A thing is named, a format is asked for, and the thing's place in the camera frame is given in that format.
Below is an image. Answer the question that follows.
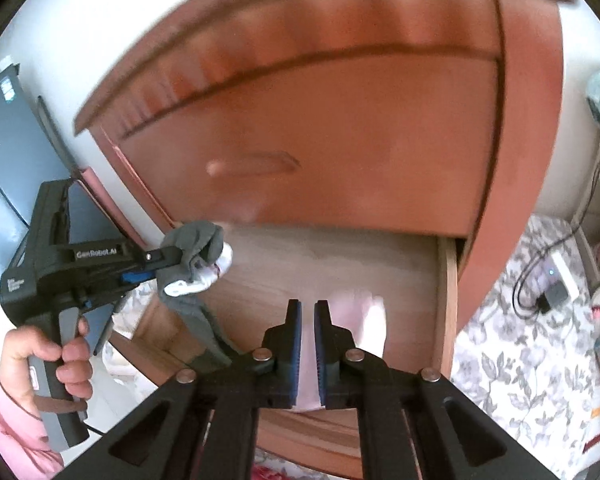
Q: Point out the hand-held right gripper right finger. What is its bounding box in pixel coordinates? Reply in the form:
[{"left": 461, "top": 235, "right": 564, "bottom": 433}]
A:
[{"left": 313, "top": 299, "right": 551, "bottom": 480}]

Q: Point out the white rack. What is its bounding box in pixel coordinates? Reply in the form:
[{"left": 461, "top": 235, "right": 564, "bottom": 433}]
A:
[{"left": 567, "top": 125, "right": 600, "bottom": 281}]

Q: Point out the blue-grey panel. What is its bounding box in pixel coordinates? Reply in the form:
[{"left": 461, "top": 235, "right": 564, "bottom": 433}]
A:
[{"left": 0, "top": 62, "right": 118, "bottom": 311}]

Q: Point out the person's left hand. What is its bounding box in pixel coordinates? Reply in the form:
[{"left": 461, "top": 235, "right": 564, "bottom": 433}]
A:
[{"left": 0, "top": 317, "right": 92, "bottom": 423}]

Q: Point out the person's left forearm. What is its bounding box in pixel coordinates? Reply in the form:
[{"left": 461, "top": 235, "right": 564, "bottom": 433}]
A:
[{"left": 0, "top": 377, "right": 66, "bottom": 480}]

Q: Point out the wooden nightstand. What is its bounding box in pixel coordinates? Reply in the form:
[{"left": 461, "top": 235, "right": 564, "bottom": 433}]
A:
[{"left": 72, "top": 0, "right": 578, "bottom": 478}]

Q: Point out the closed drawer with recessed handle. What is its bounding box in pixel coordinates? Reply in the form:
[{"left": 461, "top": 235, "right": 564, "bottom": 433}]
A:
[{"left": 115, "top": 50, "right": 501, "bottom": 238}]

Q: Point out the black cable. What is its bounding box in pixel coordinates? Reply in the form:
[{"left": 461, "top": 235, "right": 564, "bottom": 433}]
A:
[{"left": 511, "top": 125, "right": 600, "bottom": 318}]

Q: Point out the white power strip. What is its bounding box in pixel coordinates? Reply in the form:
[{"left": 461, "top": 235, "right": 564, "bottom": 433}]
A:
[{"left": 547, "top": 250, "right": 583, "bottom": 296}]

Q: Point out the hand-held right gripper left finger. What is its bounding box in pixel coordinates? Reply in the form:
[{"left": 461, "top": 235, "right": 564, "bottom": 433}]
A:
[{"left": 87, "top": 299, "right": 303, "bottom": 480}]

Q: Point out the black charger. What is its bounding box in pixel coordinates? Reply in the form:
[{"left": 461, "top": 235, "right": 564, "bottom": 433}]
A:
[{"left": 535, "top": 280, "right": 571, "bottom": 316}]

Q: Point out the grey and white garment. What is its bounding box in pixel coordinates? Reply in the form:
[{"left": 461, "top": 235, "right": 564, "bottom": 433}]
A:
[{"left": 155, "top": 220, "right": 236, "bottom": 368}]

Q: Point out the red printed cushion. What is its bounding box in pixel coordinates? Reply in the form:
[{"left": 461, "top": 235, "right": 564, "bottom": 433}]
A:
[{"left": 252, "top": 462, "right": 301, "bottom": 480}]

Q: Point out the pale pink garment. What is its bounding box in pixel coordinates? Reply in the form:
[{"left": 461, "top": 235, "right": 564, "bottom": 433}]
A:
[{"left": 290, "top": 290, "right": 388, "bottom": 413}]

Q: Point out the grey floral bed sheet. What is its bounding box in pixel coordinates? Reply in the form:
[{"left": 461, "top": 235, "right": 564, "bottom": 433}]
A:
[{"left": 100, "top": 215, "right": 600, "bottom": 480}]

